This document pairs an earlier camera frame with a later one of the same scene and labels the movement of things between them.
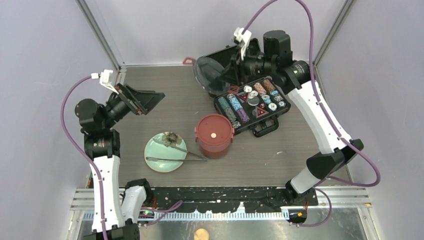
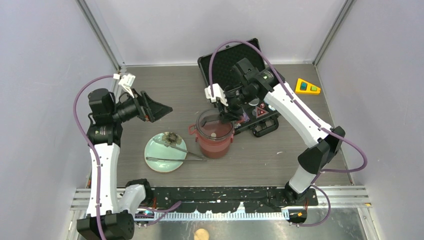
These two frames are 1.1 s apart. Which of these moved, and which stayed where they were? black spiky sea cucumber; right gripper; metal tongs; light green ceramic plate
Moved: right gripper
Stayed: metal tongs; light green ceramic plate; black spiky sea cucumber
